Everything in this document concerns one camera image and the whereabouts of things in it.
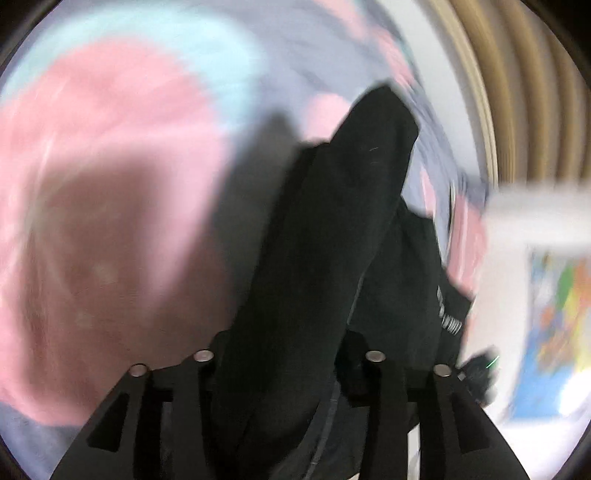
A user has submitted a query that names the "grey pink patterned bedsheet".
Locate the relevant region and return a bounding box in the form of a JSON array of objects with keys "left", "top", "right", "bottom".
[{"left": 1, "top": 1, "right": 488, "bottom": 479}]

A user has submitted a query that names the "beige striped curtain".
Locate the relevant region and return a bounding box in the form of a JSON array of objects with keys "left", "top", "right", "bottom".
[{"left": 427, "top": 1, "right": 590, "bottom": 186}]

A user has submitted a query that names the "black hooded jacket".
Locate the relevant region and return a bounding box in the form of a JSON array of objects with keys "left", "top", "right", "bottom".
[{"left": 204, "top": 85, "right": 472, "bottom": 479}]

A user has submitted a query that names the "colourful floor mat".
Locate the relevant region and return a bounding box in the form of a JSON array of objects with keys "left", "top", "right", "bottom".
[{"left": 509, "top": 252, "right": 590, "bottom": 420}]

